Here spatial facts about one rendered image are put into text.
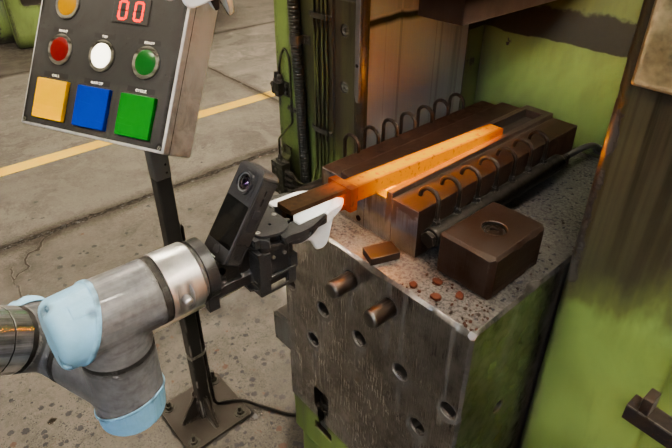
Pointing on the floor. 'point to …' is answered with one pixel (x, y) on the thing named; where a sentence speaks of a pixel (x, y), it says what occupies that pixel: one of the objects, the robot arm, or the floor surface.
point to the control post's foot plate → (184, 408)
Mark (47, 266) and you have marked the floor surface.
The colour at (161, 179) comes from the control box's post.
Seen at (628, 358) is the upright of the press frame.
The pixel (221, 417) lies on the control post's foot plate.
